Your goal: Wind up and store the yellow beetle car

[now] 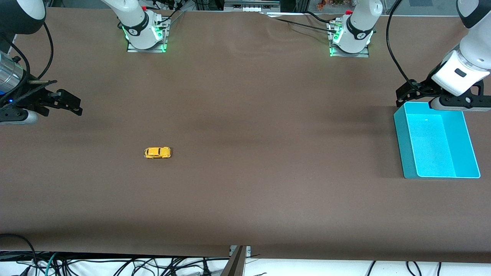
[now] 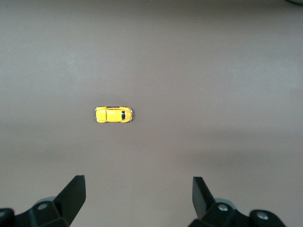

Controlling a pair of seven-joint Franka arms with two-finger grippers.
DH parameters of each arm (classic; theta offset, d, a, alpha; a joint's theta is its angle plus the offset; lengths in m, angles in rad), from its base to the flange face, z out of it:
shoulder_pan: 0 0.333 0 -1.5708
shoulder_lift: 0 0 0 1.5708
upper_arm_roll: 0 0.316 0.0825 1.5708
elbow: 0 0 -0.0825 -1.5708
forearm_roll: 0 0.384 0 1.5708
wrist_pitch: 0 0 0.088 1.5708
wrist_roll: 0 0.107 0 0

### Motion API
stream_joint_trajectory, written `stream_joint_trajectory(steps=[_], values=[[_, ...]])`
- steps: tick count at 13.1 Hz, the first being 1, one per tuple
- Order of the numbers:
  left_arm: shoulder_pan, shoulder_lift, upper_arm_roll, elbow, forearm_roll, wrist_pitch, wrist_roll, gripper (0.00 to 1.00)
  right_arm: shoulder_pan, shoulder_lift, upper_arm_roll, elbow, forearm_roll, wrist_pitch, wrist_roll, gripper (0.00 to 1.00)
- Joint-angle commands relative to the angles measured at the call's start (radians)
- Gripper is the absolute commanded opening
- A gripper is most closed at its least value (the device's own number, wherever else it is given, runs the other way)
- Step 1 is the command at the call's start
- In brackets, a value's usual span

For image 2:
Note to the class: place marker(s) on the yellow beetle toy car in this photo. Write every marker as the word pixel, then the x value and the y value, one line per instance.
pixel 113 115

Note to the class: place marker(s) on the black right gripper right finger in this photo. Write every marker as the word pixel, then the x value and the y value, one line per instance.
pixel 203 203

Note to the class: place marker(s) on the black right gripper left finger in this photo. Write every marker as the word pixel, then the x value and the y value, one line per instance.
pixel 71 201

